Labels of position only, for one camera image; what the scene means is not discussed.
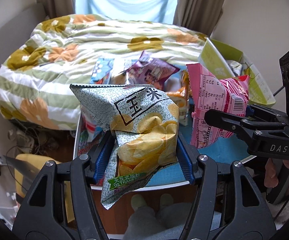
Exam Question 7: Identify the purple snack bag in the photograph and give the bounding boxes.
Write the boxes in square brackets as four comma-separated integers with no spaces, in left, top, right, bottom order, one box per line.
[128,51,181,88]

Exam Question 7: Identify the tangle of cables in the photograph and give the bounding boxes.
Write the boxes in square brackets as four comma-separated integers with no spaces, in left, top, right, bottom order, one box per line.
[6,120,71,160]

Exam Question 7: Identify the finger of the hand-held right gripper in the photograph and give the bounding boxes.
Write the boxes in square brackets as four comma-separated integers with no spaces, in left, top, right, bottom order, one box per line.
[249,104,289,123]
[204,108,288,141]

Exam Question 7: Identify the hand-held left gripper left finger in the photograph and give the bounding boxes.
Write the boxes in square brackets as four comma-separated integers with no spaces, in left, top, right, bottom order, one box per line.
[12,131,115,240]

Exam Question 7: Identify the grey fleece trousers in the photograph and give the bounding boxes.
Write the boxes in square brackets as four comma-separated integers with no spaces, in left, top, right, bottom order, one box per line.
[121,204,193,240]

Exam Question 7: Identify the pale green slipper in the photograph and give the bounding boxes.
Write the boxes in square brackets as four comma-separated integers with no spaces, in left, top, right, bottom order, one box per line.
[131,194,147,211]
[159,193,177,210]

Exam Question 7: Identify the orange snack packet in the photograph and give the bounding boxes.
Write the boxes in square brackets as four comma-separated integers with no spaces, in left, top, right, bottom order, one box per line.
[165,79,191,126]

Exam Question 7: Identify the green white potato chip bag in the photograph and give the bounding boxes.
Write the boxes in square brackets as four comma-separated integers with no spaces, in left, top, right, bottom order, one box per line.
[69,83,180,210]

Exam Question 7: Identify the white yellow snack packet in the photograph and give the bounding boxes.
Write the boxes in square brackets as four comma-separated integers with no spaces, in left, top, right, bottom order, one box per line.
[226,60,245,77]

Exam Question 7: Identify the floral striped quilt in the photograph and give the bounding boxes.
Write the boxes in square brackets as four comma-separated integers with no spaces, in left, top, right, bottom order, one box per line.
[0,14,210,131]

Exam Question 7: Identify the pink striped snack bag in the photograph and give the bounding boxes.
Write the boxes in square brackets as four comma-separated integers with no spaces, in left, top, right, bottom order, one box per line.
[186,63,250,150]

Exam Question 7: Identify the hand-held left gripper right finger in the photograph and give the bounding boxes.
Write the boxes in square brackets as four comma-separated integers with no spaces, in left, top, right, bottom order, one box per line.
[175,132,277,240]

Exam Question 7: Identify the person's right hand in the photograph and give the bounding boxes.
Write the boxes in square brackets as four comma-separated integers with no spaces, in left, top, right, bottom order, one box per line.
[264,158,289,193]

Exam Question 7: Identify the green cardboard box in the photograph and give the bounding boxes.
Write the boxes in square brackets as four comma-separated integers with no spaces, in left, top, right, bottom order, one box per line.
[198,37,276,107]

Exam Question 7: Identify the red white snack packet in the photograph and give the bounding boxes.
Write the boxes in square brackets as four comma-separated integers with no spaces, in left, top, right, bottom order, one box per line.
[79,111,106,155]

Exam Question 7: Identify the clear plastic snack packet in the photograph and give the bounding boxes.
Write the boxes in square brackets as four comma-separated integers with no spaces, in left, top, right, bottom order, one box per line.
[111,58,136,85]

